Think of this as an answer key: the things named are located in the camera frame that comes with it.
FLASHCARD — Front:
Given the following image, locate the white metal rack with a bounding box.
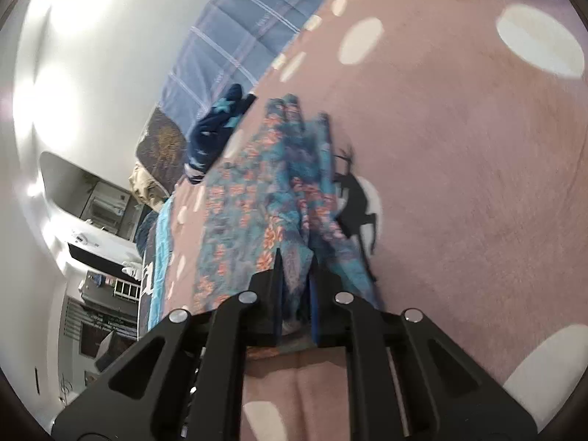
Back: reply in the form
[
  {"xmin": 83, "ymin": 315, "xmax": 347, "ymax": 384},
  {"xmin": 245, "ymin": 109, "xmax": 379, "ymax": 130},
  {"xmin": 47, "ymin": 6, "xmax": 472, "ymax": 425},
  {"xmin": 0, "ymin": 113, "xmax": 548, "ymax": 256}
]
[{"xmin": 112, "ymin": 262, "xmax": 154, "ymax": 299}]

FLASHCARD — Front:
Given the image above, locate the navy star-print garment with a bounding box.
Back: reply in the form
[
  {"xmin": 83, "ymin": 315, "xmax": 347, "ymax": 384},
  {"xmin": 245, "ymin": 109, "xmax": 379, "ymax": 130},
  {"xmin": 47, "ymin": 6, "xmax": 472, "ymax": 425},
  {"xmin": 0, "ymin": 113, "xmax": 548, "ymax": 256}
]
[{"xmin": 184, "ymin": 83, "xmax": 258, "ymax": 185}]

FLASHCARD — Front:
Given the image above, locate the dark pillow with golden print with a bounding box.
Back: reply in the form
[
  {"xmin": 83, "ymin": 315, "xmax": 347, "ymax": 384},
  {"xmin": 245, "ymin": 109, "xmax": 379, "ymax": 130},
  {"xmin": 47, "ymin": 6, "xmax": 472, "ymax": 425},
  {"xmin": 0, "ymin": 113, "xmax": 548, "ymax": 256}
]
[{"xmin": 134, "ymin": 107, "xmax": 191, "ymax": 194}]

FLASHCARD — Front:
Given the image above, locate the dark cabinet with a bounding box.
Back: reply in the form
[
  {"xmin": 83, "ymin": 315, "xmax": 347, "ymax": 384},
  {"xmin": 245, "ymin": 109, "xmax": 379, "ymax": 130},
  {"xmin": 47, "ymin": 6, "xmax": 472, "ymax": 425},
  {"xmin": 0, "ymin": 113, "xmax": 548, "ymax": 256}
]
[{"xmin": 79, "ymin": 270, "xmax": 139, "ymax": 315}]

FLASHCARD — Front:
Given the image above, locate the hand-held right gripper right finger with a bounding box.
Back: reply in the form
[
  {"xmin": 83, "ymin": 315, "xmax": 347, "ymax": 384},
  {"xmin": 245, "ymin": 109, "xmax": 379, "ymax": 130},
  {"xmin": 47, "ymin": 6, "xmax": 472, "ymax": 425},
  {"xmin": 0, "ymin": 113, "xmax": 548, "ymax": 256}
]
[{"xmin": 309, "ymin": 257, "xmax": 538, "ymax": 441}]

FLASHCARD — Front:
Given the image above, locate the teal floral garment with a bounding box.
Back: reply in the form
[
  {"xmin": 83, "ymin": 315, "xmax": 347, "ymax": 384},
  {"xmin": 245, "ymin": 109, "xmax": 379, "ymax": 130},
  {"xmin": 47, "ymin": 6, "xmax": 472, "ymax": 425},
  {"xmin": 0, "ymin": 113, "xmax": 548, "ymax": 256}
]
[{"xmin": 192, "ymin": 94, "xmax": 387, "ymax": 359}]

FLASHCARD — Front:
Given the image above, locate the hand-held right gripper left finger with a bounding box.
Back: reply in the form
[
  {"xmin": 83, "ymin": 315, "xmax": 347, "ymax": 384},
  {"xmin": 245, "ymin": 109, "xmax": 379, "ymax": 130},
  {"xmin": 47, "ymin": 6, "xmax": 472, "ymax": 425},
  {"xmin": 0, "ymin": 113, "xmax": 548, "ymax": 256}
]
[{"xmin": 51, "ymin": 248, "xmax": 286, "ymax": 441}]

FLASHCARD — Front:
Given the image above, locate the dark blue fuzzy blanket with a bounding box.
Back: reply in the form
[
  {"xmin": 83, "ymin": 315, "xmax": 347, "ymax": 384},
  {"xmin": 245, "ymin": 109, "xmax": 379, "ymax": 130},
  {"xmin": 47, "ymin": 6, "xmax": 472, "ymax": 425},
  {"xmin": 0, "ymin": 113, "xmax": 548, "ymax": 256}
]
[{"xmin": 135, "ymin": 211, "xmax": 159, "ymax": 258}]

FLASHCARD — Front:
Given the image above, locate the blue plaid pillow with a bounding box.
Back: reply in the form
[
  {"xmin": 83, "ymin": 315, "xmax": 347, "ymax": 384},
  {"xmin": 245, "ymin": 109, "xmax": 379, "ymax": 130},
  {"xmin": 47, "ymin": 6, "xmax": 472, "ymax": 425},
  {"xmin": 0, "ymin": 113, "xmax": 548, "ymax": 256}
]
[{"xmin": 156, "ymin": 0, "xmax": 354, "ymax": 134}]

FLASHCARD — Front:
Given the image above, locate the light blue blanket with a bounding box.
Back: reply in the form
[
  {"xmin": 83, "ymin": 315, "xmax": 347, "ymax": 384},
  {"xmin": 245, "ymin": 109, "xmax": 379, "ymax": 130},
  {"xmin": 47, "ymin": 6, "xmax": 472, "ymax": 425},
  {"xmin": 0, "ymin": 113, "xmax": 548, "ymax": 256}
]
[{"xmin": 147, "ymin": 197, "xmax": 178, "ymax": 327}]

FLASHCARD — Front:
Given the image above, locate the pink polka dot bedsheet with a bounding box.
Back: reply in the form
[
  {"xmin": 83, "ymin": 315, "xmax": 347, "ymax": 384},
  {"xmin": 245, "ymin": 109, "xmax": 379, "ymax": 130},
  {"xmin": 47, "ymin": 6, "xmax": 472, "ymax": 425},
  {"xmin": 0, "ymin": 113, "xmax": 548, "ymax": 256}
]
[{"xmin": 163, "ymin": 0, "xmax": 588, "ymax": 441}]

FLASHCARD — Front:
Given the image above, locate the beige knit cloth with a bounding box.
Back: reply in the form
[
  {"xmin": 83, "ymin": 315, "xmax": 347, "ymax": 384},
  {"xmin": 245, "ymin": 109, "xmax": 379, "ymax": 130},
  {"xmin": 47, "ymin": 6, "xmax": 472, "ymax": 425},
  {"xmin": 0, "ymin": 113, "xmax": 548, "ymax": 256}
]
[{"xmin": 129, "ymin": 165, "xmax": 168, "ymax": 207}]

